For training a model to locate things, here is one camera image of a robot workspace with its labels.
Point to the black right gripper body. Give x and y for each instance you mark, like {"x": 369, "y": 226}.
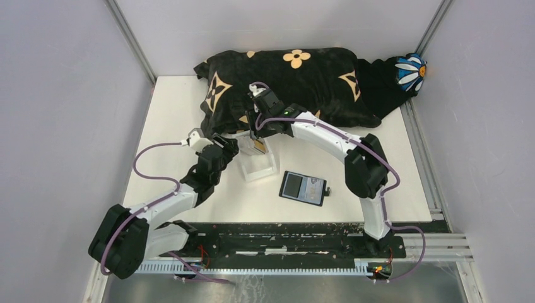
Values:
{"x": 257, "y": 132}

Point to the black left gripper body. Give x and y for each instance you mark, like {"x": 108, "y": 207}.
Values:
{"x": 229, "y": 151}

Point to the white plastic card tray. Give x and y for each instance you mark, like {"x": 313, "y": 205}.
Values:
{"x": 256, "y": 167}

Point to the black credit card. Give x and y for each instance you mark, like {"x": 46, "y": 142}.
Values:
{"x": 292, "y": 185}

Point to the black leather card holder wallet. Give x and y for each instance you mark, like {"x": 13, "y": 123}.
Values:
{"x": 313, "y": 190}

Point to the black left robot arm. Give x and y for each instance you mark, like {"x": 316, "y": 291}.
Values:
{"x": 128, "y": 236}

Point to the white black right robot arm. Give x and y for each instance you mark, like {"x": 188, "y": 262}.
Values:
{"x": 365, "y": 164}

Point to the black cloth with daisy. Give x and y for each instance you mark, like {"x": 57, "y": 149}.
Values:
{"x": 387, "y": 84}

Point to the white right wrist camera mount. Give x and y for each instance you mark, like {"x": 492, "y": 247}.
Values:
{"x": 256, "y": 88}

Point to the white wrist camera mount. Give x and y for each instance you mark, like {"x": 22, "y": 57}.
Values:
{"x": 256, "y": 88}
{"x": 196, "y": 140}

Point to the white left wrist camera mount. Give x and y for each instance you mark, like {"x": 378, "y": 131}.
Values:
{"x": 196, "y": 140}

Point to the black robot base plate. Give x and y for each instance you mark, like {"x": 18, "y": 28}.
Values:
{"x": 284, "y": 246}

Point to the aluminium frame rail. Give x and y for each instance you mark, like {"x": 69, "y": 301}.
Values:
{"x": 430, "y": 248}

